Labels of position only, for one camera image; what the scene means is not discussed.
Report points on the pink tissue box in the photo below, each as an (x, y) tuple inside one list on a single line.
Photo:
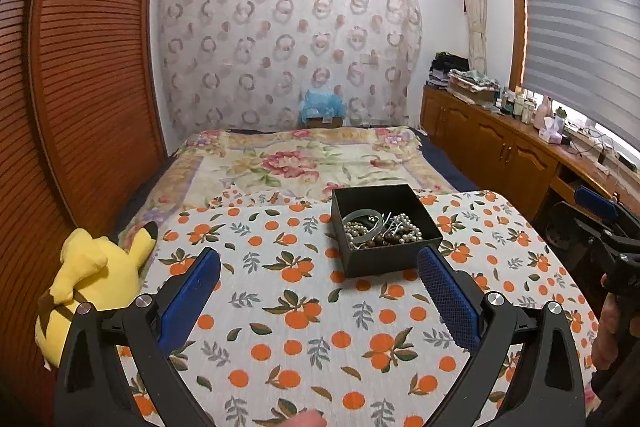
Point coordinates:
[(551, 131)]

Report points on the orange print tablecloth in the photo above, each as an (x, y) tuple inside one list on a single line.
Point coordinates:
[(310, 307)]

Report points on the stack of folded clothes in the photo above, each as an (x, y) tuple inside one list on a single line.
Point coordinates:
[(462, 79)]

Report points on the yellow plush toy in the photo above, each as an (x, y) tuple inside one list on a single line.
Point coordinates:
[(95, 277)]

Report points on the small cardboard box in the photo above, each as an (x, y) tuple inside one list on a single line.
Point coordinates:
[(325, 123)]

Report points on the person's dark jacket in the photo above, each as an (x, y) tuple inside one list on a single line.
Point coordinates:
[(612, 407)]

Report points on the floral blanket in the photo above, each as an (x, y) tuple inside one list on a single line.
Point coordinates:
[(280, 162)]

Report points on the wooden cabinet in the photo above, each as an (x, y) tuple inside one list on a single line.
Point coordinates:
[(500, 147)]

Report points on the grey window blind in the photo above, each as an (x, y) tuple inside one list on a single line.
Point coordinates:
[(580, 27)]

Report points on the pink bottle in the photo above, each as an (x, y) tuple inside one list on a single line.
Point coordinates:
[(543, 113)]

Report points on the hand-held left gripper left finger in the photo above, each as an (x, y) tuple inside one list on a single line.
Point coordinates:
[(192, 302)]

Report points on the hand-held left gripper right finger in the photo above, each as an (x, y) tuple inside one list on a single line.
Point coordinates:
[(450, 307)]

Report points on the group of cosmetic bottles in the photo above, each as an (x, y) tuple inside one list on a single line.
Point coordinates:
[(515, 104)]

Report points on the blue plastic bag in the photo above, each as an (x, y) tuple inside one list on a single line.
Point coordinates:
[(322, 104)]

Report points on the dark blue bed sheet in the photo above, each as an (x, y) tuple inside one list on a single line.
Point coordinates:
[(445, 162)]

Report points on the brown louvered wardrobe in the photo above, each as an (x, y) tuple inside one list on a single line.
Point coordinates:
[(90, 82)]

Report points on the beige window curtain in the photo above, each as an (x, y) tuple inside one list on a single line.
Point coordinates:
[(472, 2)]

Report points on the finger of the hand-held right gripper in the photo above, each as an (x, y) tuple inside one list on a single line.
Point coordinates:
[(575, 219), (595, 202)]

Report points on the pale jade bangle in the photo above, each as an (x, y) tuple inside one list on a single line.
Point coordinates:
[(357, 214)]

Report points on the black jewelry box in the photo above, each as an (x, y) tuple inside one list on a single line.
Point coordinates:
[(390, 257)]

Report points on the person's left hand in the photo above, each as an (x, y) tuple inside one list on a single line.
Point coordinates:
[(300, 419)]

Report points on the person's right hand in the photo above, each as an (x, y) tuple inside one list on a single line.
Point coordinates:
[(607, 332)]

